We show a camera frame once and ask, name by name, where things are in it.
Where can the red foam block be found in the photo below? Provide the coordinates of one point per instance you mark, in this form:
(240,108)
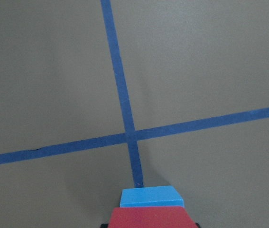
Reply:
(151,217)

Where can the blue foam block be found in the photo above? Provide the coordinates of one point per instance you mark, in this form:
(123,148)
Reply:
(151,197)

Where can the brown paper table cover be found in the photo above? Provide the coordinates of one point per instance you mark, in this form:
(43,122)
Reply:
(184,60)

